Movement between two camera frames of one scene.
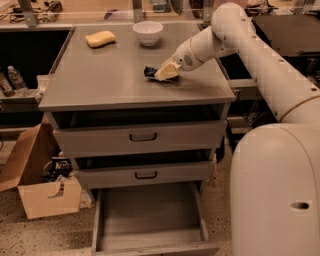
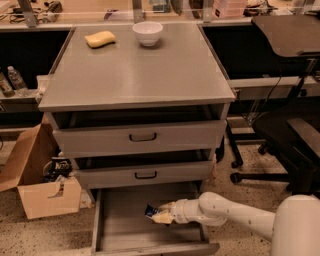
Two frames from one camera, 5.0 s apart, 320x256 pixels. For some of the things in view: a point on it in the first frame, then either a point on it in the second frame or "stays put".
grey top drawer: x=102 y=134 stays put
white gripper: x=184 y=59 to x=180 y=211
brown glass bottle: x=5 y=86 stays put
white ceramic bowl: x=148 y=32 stays put
